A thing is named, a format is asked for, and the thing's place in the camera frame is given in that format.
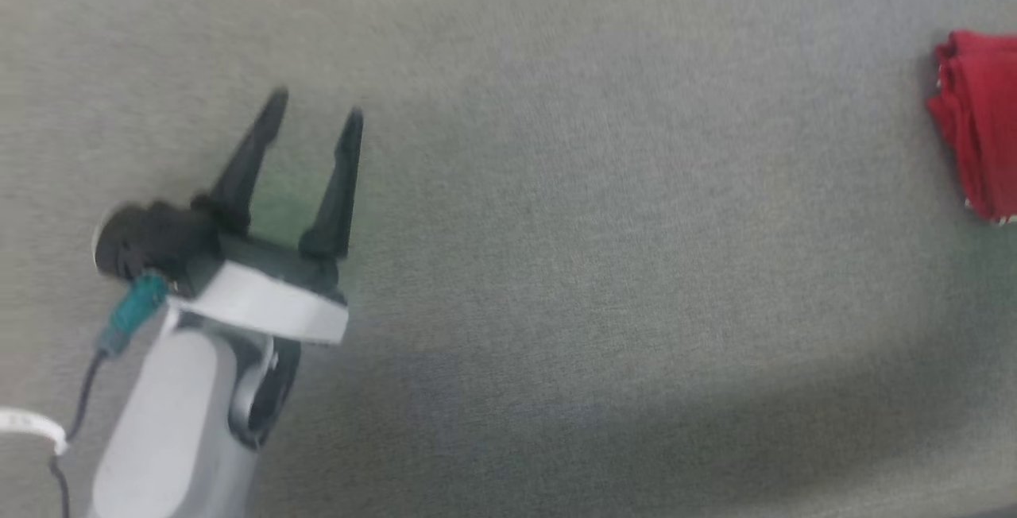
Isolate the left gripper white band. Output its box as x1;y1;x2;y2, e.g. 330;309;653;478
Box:
169;87;365;346

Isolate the red and white jersey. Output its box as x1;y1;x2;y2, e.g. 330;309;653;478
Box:
926;29;1017;226

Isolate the grey fabric sofa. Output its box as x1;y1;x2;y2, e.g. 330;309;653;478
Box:
0;0;1017;518

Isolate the black cable with teal connector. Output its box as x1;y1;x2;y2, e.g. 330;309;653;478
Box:
48;272;170;518

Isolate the white cable label tag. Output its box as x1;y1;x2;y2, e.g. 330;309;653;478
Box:
0;408;69;456

